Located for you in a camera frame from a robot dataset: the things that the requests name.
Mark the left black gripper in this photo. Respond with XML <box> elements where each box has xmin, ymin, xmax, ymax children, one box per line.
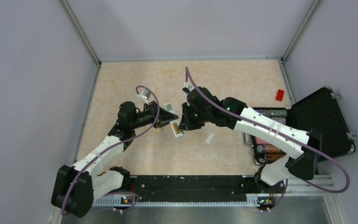
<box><xmin>131</xmin><ymin>100</ymin><xmax>179</xmax><ymax>129</ymax></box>

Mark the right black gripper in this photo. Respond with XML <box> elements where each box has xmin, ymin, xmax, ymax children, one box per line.
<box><xmin>179</xmin><ymin>102</ymin><xmax>212</xmax><ymax>131</ymax></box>

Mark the white remote control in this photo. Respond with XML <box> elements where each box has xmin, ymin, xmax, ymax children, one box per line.
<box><xmin>163</xmin><ymin>103</ymin><xmax>184</xmax><ymax>138</ymax></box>

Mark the orange AAA battery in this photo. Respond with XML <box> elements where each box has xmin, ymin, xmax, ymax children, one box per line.
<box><xmin>172</xmin><ymin>123</ymin><xmax>179</xmax><ymax>134</ymax></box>

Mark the white battery cover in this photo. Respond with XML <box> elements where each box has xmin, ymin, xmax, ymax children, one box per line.
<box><xmin>205</xmin><ymin>133</ymin><xmax>215</xmax><ymax>144</ymax></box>

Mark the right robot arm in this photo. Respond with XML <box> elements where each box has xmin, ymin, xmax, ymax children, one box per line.
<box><xmin>179</xmin><ymin>87</ymin><xmax>322</xmax><ymax>192</ymax></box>

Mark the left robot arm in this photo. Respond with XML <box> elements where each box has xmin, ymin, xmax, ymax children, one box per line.
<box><xmin>51</xmin><ymin>100</ymin><xmax>178</xmax><ymax>217</ymax></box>

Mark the pink card deck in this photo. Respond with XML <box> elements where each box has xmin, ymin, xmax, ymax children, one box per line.
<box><xmin>255</xmin><ymin>137</ymin><xmax>269</xmax><ymax>145</ymax></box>

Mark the red small block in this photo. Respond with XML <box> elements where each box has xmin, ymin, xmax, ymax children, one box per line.
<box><xmin>275</xmin><ymin>89</ymin><xmax>285</xmax><ymax>102</ymax></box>

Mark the black poker chip case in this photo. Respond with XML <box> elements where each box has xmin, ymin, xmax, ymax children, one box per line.
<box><xmin>254</xmin><ymin>86</ymin><xmax>356</xmax><ymax>158</ymax></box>

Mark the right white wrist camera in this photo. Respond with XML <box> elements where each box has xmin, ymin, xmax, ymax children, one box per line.
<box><xmin>182</xmin><ymin>82</ymin><xmax>194</xmax><ymax>94</ymax></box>

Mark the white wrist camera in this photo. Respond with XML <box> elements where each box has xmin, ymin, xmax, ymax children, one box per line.
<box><xmin>137</xmin><ymin>90</ymin><xmax>152</xmax><ymax>105</ymax></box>
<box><xmin>182</xmin><ymin>82</ymin><xmax>194</xmax><ymax>94</ymax></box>

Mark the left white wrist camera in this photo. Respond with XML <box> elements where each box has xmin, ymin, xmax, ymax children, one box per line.
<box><xmin>137</xmin><ymin>90</ymin><xmax>152</xmax><ymax>105</ymax></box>

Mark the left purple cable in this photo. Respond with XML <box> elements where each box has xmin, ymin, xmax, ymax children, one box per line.
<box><xmin>61</xmin><ymin>85</ymin><xmax>161</xmax><ymax>217</ymax></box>

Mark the purple cable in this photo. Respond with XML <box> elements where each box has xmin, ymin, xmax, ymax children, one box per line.
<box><xmin>61</xmin><ymin>85</ymin><xmax>161</xmax><ymax>217</ymax></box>
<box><xmin>184</xmin><ymin>66</ymin><xmax>351</xmax><ymax>195</ymax></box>

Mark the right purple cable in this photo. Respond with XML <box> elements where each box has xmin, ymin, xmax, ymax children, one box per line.
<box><xmin>184</xmin><ymin>66</ymin><xmax>351</xmax><ymax>195</ymax></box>

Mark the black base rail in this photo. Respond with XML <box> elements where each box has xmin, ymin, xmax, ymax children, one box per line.
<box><xmin>117</xmin><ymin>175</ymin><xmax>284</xmax><ymax>203</ymax></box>

